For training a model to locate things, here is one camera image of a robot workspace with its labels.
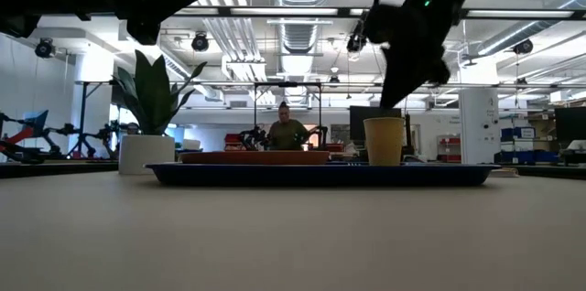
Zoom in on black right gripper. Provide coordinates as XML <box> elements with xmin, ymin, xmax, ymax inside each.
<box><xmin>378</xmin><ymin>5</ymin><xmax>455</xmax><ymax>110</ymax></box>

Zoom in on yellow cup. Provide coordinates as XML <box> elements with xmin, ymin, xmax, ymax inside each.
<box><xmin>363</xmin><ymin>116</ymin><xmax>407</xmax><ymax>167</ymax></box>

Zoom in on orange brown plate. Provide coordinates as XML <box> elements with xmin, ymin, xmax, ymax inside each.
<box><xmin>178</xmin><ymin>150</ymin><xmax>331</xmax><ymax>166</ymax></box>

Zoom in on dark blue tray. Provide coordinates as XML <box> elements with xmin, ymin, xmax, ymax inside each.
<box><xmin>145</xmin><ymin>162</ymin><xmax>501</xmax><ymax>188</ymax></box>

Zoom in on large black monitor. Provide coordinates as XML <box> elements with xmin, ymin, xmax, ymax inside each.
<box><xmin>554</xmin><ymin>106</ymin><xmax>586</xmax><ymax>146</ymax></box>
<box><xmin>349</xmin><ymin>105</ymin><xmax>411</xmax><ymax>146</ymax></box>

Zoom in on red storage bins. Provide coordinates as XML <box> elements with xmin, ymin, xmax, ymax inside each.
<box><xmin>437</xmin><ymin>134</ymin><xmax>462</xmax><ymax>163</ymax></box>

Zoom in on blue storage bin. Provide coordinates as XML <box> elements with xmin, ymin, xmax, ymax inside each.
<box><xmin>501</xmin><ymin>126</ymin><xmax>537</xmax><ymax>140</ymax></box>
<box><xmin>496</xmin><ymin>149</ymin><xmax>559</xmax><ymax>165</ymax></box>

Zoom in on white LED light strip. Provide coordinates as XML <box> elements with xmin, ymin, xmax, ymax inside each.
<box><xmin>465</xmin><ymin>9</ymin><xmax>576</xmax><ymax>19</ymax></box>
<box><xmin>228</xmin><ymin>7</ymin><xmax>340</xmax><ymax>16</ymax></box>

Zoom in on person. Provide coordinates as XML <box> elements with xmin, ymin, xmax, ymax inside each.
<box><xmin>266</xmin><ymin>101</ymin><xmax>310</xmax><ymax>152</ymax></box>

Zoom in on green plant in white pot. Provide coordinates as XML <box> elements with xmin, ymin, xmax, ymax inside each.
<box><xmin>112</xmin><ymin>48</ymin><xmax>208</xmax><ymax>176</ymax></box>

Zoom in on red storage bin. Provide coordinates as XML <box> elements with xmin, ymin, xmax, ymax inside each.
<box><xmin>223</xmin><ymin>133</ymin><xmax>242</xmax><ymax>151</ymax></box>

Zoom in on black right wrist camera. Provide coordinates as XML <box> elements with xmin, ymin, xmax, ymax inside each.
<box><xmin>364</xmin><ymin>5</ymin><xmax>404</xmax><ymax>46</ymax></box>

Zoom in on black hanging ceiling camera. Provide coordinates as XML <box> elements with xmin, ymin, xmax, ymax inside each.
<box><xmin>346</xmin><ymin>33</ymin><xmax>367</xmax><ymax>53</ymax></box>
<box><xmin>35</xmin><ymin>38</ymin><xmax>57</xmax><ymax>59</ymax></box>
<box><xmin>190</xmin><ymin>31</ymin><xmax>211</xmax><ymax>53</ymax></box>
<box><xmin>512</xmin><ymin>38</ymin><xmax>535</xmax><ymax>56</ymax></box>

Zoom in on black aluminium rig frame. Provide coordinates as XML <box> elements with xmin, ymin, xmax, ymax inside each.
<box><xmin>173</xmin><ymin>5</ymin><xmax>586</xmax><ymax>21</ymax></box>

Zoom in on silver round ceiling duct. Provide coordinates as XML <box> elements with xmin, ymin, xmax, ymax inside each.
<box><xmin>269</xmin><ymin>0</ymin><xmax>335</xmax><ymax>77</ymax></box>

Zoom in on black background station frame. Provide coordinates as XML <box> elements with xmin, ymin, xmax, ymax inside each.
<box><xmin>253</xmin><ymin>81</ymin><xmax>323</xmax><ymax>150</ymax></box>

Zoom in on black workstation frame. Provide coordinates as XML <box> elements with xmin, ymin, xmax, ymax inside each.
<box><xmin>68</xmin><ymin>81</ymin><xmax>115</xmax><ymax>159</ymax></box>

